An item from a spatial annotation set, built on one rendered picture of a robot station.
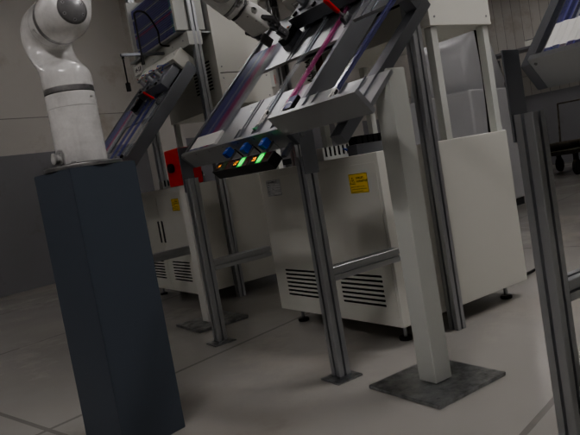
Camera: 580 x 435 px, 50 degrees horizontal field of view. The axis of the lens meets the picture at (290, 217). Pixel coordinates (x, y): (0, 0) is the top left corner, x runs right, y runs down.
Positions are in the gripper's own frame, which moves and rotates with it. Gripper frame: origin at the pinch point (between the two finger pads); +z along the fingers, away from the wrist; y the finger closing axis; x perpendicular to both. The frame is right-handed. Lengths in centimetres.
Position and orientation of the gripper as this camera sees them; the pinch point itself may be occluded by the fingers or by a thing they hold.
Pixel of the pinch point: (277, 38)
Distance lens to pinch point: 203.9
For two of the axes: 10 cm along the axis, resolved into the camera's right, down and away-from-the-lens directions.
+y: -5.6, 0.3, 8.3
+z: 7.6, 4.3, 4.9
